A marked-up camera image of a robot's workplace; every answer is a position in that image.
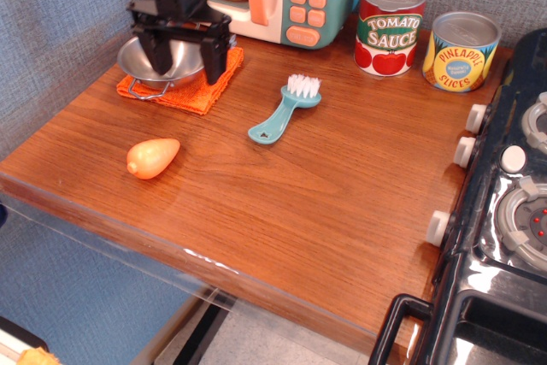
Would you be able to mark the orange toy carrot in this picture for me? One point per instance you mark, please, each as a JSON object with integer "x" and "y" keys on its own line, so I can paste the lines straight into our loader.
{"x": 149, "y": 158}

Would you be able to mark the clear acrylic table guard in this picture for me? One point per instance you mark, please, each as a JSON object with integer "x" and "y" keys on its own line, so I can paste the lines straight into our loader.
{"x": 95, "y": 302}

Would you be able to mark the orange fuzzy object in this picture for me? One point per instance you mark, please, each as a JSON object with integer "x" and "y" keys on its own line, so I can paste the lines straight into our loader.
{"x": 37, "y": 356}

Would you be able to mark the pineapple slices can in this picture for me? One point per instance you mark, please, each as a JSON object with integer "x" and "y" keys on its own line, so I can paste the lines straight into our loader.
{"x": 460, "y": 51}

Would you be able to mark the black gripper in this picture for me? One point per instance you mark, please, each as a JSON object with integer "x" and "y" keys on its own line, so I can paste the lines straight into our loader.
{"x": 156, "y": 22}

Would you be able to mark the orange towel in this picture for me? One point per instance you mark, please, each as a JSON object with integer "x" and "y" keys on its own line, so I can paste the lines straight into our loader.
{"x": 197, "y": 96}

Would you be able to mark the blue brush white bristles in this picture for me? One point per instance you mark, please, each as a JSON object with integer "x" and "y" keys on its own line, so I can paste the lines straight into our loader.
{"x": 300, "y": 92}

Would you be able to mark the tomato sauce can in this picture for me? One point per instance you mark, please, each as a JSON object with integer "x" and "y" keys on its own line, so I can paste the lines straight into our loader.
{"x": 387, "y": 34}

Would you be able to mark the small steel bowl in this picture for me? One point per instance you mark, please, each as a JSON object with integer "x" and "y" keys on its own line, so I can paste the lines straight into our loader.
{"x": 145, "y": 83}

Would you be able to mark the black toy stove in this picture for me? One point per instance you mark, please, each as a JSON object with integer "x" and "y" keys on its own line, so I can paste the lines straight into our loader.
{"x": 489, "y": 286}

